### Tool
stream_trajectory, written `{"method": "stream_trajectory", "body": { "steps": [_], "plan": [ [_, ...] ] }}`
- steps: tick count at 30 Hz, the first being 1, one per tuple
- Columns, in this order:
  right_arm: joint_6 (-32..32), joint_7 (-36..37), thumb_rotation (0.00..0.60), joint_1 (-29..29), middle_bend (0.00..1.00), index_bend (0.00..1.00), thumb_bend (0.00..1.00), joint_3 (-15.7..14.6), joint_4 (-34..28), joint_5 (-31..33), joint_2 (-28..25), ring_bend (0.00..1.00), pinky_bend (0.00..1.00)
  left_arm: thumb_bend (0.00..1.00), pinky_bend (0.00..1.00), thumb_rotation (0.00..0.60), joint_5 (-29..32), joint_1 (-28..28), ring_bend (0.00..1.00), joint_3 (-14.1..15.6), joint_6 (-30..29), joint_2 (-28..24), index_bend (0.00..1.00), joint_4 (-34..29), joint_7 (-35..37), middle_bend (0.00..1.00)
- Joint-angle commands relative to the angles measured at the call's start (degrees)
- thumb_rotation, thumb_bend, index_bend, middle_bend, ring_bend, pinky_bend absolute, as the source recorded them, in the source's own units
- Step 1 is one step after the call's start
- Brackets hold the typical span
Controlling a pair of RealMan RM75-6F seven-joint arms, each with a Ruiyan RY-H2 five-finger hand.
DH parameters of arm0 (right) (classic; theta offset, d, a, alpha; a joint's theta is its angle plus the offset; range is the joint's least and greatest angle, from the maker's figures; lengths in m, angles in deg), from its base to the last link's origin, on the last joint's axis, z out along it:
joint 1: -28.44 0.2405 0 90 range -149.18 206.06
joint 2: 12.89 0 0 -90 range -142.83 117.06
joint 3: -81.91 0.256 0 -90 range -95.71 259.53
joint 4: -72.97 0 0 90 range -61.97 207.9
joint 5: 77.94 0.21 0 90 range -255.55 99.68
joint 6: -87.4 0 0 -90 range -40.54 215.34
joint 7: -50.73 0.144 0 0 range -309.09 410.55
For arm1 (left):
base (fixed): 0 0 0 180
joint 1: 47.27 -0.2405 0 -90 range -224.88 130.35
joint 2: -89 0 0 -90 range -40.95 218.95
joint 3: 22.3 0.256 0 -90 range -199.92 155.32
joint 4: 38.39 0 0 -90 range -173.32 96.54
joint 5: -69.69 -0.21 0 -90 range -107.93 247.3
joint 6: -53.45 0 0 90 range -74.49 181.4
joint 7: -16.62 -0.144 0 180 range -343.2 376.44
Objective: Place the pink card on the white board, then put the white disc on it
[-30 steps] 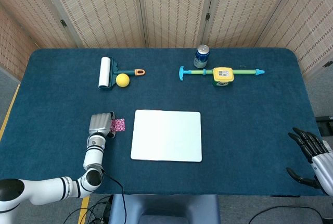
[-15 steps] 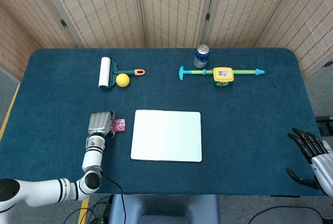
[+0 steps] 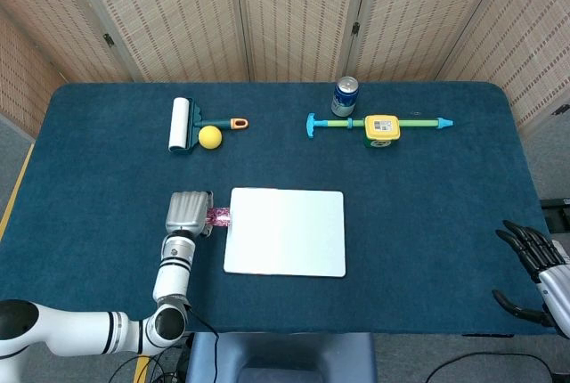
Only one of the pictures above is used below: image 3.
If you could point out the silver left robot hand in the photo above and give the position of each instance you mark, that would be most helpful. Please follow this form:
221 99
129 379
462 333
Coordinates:
187 211

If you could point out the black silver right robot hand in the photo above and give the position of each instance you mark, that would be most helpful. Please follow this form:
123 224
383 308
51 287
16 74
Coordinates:
552 285

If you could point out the pink patterned small packet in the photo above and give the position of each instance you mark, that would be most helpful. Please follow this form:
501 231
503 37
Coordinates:
220 217

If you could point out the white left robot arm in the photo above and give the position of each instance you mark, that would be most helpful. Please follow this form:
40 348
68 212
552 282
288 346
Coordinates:
171 276

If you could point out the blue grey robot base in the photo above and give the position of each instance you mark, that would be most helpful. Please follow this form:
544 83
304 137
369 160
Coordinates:
280 356

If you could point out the white rectangular board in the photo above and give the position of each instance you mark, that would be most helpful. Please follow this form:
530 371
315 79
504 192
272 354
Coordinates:
285 233

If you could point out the black equipment box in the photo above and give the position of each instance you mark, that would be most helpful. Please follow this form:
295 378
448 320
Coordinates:
556 209

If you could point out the yellow ball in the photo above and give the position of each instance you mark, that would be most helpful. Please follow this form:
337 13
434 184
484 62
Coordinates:
209 137

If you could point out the white lint roller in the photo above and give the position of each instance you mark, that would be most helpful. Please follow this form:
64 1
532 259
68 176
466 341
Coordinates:
179 124

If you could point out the teal tablecloth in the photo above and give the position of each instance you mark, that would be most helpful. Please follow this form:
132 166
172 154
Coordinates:
401 245

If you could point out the green blue toy water pump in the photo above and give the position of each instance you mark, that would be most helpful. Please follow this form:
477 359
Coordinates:
338 124

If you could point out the dark metal screen hinge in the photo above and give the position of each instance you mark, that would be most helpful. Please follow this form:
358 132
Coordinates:
108 39
560 110
355 28

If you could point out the blue drink can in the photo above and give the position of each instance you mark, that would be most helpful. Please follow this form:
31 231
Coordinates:
344 100

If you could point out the green box yellow lid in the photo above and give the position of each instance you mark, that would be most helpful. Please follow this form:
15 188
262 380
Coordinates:
381 129

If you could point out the woven folding screen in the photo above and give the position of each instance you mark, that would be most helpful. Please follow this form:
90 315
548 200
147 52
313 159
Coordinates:
289 13

